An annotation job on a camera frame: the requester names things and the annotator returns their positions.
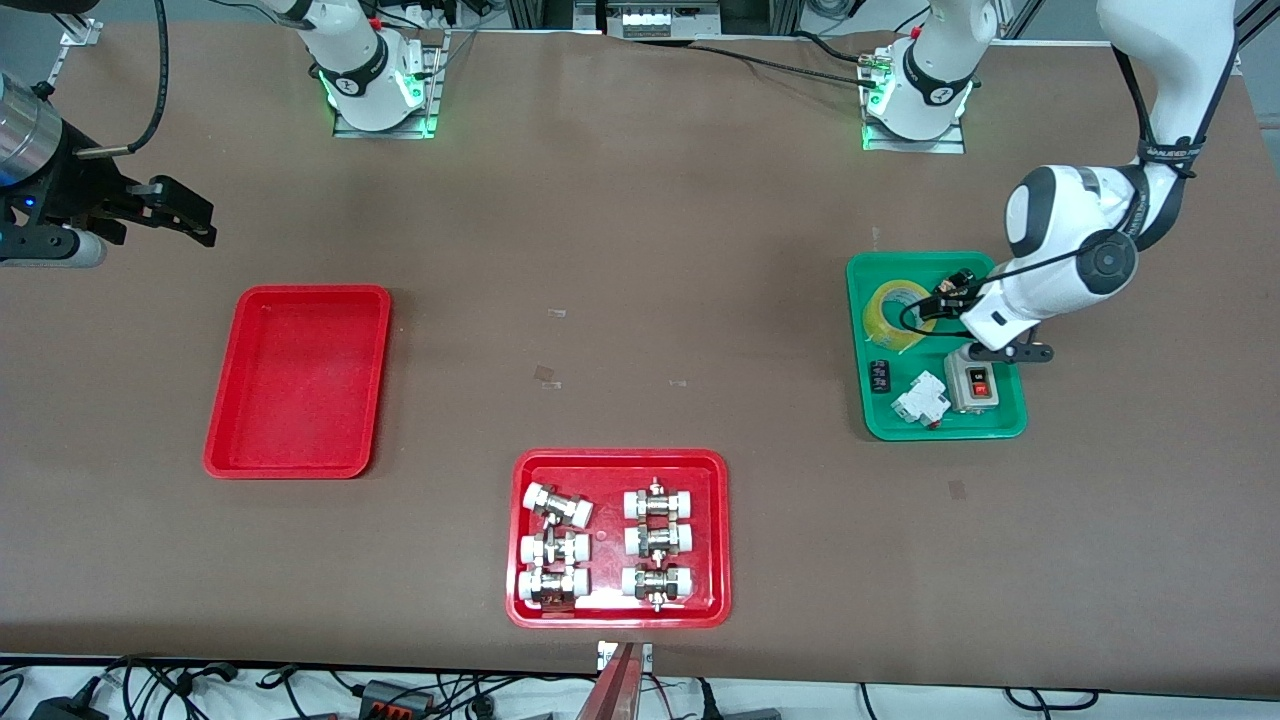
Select red tray with fittings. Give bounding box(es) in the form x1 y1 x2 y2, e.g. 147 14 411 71
505 448 732 630

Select black power adapter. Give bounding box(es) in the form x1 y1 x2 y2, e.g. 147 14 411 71
28 693 111 720

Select empty red plastic tray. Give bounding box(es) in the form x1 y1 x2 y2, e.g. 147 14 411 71
203 285 393 480

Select white circuit breaker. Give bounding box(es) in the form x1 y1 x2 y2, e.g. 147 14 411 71
891 371 950 430

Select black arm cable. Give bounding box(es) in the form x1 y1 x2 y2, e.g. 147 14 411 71
898 45 1241 337
75 0 168 160

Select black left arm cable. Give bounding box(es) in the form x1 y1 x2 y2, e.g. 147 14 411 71
898 45 1241 337

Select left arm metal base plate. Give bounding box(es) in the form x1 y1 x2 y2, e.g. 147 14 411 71
862 48 968 155

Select black cable across table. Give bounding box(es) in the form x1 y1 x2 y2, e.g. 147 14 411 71
690 42 873 89

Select yellow clear tape roll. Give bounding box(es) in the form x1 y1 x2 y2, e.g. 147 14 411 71
863 280 942 355

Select aluminium frame profile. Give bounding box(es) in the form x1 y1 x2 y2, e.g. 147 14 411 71
1232 0 1280 71
58 10 103 53

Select black cable tangle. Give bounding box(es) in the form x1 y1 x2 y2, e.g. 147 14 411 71
0 655 301 720

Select green plastic tray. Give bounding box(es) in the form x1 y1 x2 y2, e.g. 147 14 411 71
846 251 1029 442

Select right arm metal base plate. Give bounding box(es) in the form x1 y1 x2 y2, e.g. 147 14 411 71
333 30 447 140

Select grey push button switch box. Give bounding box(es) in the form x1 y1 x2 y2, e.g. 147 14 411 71
944 348 1002 415

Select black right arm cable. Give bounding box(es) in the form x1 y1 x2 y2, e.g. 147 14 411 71
75 0 168 160

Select red metal bar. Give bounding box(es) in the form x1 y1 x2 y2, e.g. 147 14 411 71
575 642 641 720

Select metal pipe fitting white caps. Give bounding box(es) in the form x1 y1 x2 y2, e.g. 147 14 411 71
517 566 592 611
519 530 592 568
623 478 697 522
523 482 595 530
624 522 695 559
621 563 695 612

